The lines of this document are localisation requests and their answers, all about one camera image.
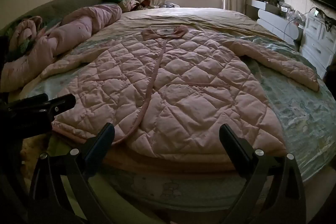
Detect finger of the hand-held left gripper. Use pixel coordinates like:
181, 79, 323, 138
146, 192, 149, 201
43, 94, 76, 119

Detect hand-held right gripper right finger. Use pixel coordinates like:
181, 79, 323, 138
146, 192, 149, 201
219, 123, 307, 224

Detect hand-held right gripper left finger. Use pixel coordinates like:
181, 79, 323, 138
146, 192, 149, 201
28, 123, 116, 224

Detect pink quilted coat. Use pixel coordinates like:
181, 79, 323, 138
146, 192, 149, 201
41, 25, 320, 157

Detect rolled pink duvet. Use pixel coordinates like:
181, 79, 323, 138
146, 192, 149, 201
0, 3, 122, 92

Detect pink green floral blanket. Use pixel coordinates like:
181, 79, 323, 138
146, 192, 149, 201
8, 16, 50, 56

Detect green padded headboard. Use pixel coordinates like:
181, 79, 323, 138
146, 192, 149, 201
0, 0, 104, 30

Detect white vanity desk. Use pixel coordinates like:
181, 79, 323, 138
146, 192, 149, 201
245, 0, 303, 43

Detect bed with beige sheet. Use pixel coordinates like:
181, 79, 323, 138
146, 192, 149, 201
5, 7, 336, 214

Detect white chest of drawers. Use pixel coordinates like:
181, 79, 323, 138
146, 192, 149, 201
299, 10, 336, 72

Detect clutter of small desk things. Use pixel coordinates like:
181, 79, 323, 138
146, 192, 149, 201
265, 0, 307, 22

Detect black cables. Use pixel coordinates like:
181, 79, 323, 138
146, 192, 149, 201
310, 6, 336, 33

